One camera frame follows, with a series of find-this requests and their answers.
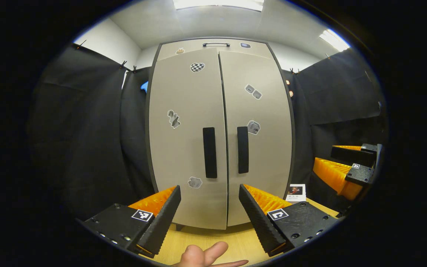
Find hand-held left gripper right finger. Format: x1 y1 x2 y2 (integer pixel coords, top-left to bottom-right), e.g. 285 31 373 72
239 183 342 257

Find grey shoe cabinet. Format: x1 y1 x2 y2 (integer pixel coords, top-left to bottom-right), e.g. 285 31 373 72
145 37 296 232

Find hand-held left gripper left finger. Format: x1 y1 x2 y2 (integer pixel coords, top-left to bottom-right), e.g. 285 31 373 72
82 185 182 259

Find white printed card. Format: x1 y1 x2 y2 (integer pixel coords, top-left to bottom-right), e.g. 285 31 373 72
286 184 307 202

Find grey shoe cabinet door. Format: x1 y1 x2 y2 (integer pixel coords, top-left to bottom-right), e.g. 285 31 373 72
218 50 294 227
149 47 229 230

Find grey cabinet drawer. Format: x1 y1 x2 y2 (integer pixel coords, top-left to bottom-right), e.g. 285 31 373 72
157 38 273 62

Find narrow ceiling light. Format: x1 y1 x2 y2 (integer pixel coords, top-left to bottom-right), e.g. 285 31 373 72
319 29 351 52

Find black door handle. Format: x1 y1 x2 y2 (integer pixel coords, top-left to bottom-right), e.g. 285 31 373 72
237 126 249 174
203 127 218 179

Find large ceiling light panel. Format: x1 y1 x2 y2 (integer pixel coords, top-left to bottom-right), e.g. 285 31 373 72
173 0 265 11

